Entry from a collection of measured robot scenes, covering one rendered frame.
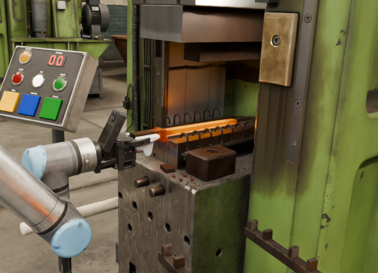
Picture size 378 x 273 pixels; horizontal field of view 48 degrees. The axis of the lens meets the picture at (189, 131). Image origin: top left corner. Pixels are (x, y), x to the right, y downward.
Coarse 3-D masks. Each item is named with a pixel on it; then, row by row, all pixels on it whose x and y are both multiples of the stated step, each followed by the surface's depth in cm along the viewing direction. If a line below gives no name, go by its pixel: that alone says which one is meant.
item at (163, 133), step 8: (216, 120) 138; (224, 120) 139; (232, 120) 140; (160, 128) 123; (168, 128) 126; (176, 128) 126; (184, 128) 127; (192, 128) 129; (200, 128) 131; (136, 136) 116; (160, 136) 122
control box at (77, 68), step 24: (24, 48) 160; (48, 48) 155; (24, 72) 156; (48, 72) 152; (72, 72) 148; (0, 96) 157; (48, 96) 148; (72, 96) 145; (24, 120) 152; (48, 120) 145; (72, 120) 147
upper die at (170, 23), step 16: (144, 16) 122; (160, 16) 116; (176, 16) 111; (192, 16) 111; (208, 16) 115; (224, 16) 118; (240, 16) 122; (256, 16) 127; (144, 32) 123; (160, 32) 117; (176, 32) 112; (192, 32) 112; (208, 32) 116; (224, 32) 120; (240, 32) 124; (256, 32) 128
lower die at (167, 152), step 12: (204, 120) 150; (252, 120) 144; (216, 132) 131; (228, 132) 131; (240, 132) 134; (156, 144) 127; (168, 144) 122; (180, 144) 119; (192, 144) 122; (204, 144) 125; (216, 144) 128; (156, 156) 128; (168, 156) 123
